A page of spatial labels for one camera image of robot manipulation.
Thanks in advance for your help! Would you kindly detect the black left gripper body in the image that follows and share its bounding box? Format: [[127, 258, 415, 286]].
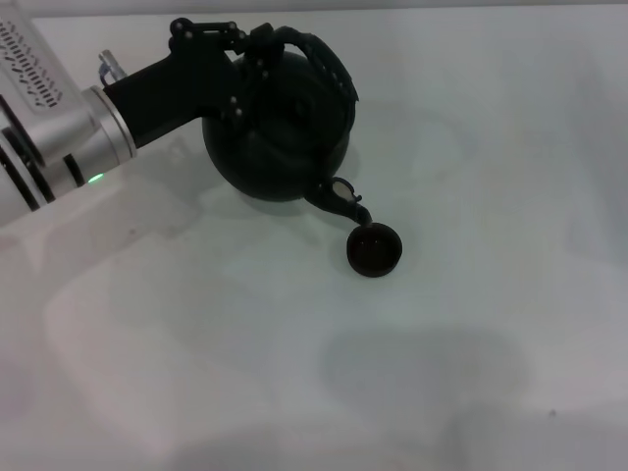
[[103, 43, 246, 147]]

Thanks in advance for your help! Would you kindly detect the black round teapot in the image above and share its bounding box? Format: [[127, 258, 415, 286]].
[[200, 26, 374, 230]]

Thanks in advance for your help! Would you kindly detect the small black teacup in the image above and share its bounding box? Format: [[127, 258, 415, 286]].
[[346, 222, 403, 280]]

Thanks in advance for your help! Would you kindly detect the left arm silver cable plug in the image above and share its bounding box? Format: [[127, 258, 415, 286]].
[[96, 48, 130, 84]]

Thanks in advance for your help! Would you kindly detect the silver perforated left wrist camera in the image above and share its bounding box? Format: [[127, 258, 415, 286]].
[[0, 17, 94, 166]]

